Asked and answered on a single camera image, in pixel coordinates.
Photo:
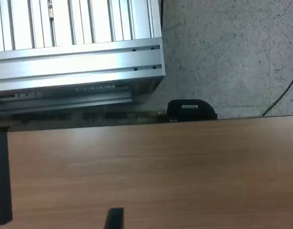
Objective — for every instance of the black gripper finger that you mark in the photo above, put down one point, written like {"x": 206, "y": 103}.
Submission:
{"x": 113, "y": 219}

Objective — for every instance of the black tape strip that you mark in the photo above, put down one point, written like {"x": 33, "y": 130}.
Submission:
{"x": 3, "y": 179}

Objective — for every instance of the black box with label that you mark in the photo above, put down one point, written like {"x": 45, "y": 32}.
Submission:
{"x": 191, "y": 112}

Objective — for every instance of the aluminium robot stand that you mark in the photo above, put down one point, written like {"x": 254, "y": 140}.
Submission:
{"x": 77, "y": 62}

